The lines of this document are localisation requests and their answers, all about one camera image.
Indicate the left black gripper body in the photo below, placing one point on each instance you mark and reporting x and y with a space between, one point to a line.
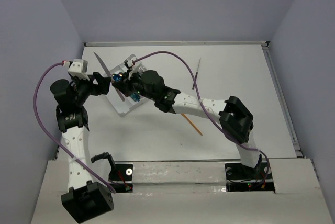
83 88

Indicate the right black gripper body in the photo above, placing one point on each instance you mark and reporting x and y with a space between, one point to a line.
132 83

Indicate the blue spoon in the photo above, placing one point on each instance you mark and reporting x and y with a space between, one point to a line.
135 97

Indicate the orange plastic knife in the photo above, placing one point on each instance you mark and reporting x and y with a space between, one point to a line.
192 124

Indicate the dark slim knife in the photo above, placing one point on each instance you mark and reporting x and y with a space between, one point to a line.
196 74

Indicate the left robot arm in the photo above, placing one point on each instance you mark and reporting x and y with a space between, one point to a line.
87 197

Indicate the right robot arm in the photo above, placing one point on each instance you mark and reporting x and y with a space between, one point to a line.
231 116

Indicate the white divided cutlery tray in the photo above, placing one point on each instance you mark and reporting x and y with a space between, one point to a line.
132 102

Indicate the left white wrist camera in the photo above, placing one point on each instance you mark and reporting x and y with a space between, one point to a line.
78 68

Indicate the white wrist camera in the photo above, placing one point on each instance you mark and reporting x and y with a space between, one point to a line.
130 62
78 68

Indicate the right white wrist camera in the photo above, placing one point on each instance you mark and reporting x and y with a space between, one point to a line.
130 62

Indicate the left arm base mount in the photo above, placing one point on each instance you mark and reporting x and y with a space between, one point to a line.
120 174

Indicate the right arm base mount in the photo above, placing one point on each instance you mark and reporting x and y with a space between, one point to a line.
243 179

